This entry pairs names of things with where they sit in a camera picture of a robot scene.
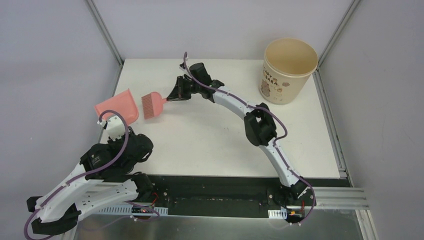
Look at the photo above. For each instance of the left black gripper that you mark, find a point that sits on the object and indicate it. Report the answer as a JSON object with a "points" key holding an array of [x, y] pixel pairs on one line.
{"points": [[125, 138]]}

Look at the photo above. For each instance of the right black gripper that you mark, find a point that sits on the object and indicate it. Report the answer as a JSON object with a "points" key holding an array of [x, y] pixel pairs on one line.
{"points": [[179, 93]]}

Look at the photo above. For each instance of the pink plastic hand brush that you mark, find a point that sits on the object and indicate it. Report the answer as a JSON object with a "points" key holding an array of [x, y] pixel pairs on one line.
{"points": [[152, 105]]}

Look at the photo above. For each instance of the pink plastic dustpan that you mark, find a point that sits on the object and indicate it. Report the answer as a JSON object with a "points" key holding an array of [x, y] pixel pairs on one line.
{"points": [[123, 103]]}

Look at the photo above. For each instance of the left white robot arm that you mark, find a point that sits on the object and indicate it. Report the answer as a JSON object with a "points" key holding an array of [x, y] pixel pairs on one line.
{"points": [[100, 179]]}

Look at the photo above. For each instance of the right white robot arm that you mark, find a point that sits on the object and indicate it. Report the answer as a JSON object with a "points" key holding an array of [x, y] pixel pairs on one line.
{"points": [[259, 122]]}

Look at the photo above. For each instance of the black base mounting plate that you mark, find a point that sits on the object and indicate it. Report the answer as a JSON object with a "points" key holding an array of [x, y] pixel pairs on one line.
{"points": [[217, 196]]}

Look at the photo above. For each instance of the beige cartoon paper bucket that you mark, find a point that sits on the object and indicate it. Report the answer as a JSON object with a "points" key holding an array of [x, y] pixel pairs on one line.
{"points": [[288, 63]]}

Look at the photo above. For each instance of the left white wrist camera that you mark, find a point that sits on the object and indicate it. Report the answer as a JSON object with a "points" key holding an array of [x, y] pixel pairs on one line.
{"points": [[115, 127]]}

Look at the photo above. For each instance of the left white cable duct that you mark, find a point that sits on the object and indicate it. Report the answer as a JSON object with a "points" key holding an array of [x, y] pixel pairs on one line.
{"points": [[128, 209]]}

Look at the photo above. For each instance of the white cable duct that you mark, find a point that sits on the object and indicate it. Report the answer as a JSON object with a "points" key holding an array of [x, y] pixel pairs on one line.
{"points": [[277, 214], [128, 209]]}

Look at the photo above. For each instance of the right white cable duct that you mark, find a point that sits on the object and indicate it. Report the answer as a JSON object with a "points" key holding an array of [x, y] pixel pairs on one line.
{"points": [[277, 214]]}

